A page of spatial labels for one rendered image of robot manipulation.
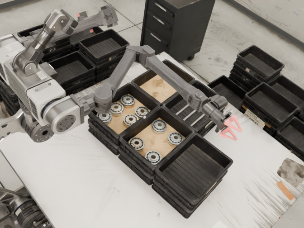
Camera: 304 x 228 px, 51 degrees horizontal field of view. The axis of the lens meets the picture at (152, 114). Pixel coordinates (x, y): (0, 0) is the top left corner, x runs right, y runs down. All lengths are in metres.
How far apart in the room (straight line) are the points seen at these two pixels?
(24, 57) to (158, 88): 1.23
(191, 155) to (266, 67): 1.73
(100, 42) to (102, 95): 1.97
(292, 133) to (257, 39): 2.02
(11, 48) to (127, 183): 1.04
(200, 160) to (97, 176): 0.66
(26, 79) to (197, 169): 1.15
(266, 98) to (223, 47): 1.46
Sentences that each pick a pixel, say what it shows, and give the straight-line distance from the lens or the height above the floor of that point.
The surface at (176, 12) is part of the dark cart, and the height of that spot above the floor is 0.85.
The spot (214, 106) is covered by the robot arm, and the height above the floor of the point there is 1.48.
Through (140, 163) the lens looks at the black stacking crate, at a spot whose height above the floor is 0.85.
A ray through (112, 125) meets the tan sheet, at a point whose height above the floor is 0.83.
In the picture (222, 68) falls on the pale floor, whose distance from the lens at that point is 4.12.
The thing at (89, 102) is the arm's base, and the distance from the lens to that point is 1.40.
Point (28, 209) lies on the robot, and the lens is 2.35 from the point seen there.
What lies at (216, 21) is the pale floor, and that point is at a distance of 4.93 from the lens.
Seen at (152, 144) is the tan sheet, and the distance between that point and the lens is 2.08.
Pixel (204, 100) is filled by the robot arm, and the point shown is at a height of 1.49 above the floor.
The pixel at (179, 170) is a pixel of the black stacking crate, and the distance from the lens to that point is 2.01.
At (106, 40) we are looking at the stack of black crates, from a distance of 3.36.
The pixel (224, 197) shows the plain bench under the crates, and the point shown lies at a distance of 2.16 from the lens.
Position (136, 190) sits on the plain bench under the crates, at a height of 0.70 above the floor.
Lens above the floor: 2.52
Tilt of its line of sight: 49 degrees down
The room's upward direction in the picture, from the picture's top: 11 degrees clockwise
